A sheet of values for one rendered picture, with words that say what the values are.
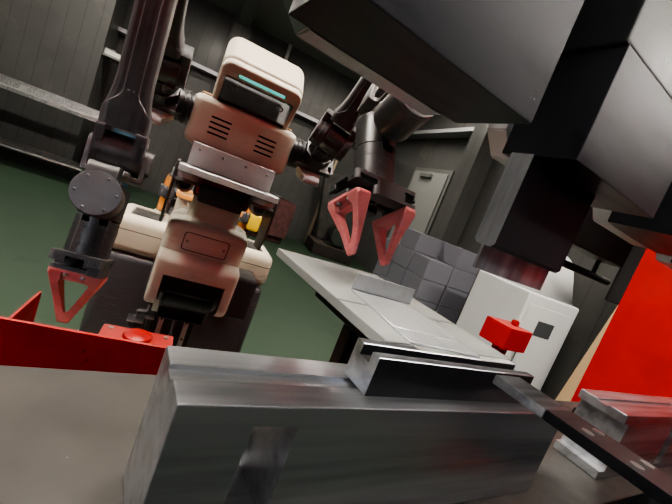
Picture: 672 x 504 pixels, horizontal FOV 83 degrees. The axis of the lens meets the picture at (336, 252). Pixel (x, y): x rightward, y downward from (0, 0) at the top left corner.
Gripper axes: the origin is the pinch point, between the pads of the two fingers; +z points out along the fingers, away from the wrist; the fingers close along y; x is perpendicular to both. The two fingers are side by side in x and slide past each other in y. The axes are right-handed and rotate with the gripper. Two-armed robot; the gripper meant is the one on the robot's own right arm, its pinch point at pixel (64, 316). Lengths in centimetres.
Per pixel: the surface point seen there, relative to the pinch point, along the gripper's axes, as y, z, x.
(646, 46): 49, -34, 35
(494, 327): -87, -20, 173
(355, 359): 39.0, -8.4, 25.0
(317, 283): 25.6, -13.5, 25.6
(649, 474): 51, -7, 40
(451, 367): 40, -10, 33
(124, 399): 28.7, 0.2, 10.6
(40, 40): -588, -251, -233
